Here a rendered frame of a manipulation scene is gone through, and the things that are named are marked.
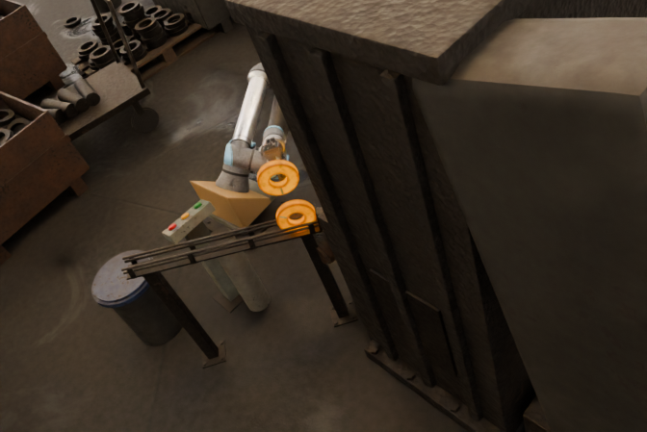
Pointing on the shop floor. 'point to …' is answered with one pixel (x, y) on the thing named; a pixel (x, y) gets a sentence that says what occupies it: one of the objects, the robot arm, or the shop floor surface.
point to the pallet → (141, 39)
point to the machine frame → (413, 135)
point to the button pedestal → (193, 228)
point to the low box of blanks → (33, 165)
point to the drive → (558, 205)
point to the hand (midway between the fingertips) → (276, 173)
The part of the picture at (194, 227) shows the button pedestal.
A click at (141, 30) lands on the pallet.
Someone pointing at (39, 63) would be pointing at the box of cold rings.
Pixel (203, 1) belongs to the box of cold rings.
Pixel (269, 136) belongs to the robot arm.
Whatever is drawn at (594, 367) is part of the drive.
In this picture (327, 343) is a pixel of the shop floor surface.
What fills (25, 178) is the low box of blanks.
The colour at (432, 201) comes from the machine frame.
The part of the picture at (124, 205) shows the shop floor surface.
